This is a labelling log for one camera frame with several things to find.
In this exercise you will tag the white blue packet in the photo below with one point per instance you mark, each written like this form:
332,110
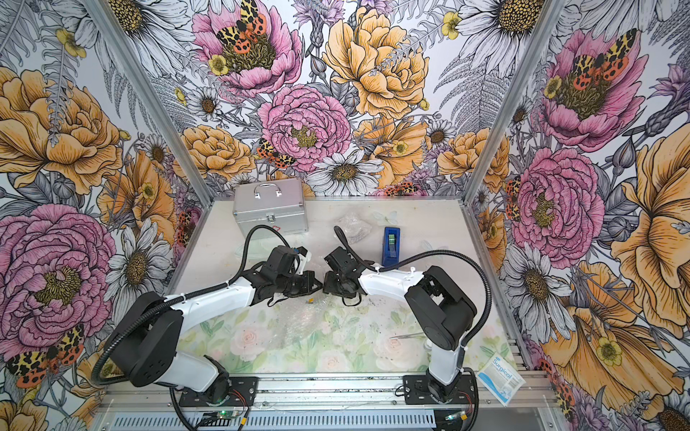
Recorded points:
501,379

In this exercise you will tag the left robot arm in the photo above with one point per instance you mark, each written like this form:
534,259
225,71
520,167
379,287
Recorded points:
145,343

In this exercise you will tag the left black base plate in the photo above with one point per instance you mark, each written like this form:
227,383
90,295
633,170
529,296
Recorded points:
233,391

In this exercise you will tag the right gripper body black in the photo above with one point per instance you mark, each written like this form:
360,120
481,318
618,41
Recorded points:
342,277

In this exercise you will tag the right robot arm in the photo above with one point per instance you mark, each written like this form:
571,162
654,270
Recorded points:
444,312

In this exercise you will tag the clear bubble wrap sheet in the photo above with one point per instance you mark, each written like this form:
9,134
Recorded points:
295,319
355,229

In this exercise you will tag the blue tape dispenser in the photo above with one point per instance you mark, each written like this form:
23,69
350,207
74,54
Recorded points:
391,246

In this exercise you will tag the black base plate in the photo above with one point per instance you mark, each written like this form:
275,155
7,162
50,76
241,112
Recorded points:
233,391
418,389

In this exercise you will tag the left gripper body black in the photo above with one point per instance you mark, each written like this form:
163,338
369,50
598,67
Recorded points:
281,279

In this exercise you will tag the silver aluminium case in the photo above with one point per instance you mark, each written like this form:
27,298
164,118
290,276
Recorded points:
279,204

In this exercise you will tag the aluminium front rail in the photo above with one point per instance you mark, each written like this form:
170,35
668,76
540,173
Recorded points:
335,392

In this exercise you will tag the silver scissors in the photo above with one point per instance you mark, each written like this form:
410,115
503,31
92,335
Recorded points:
409,336

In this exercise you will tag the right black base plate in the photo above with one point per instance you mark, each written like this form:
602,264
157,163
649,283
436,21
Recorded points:
418,389

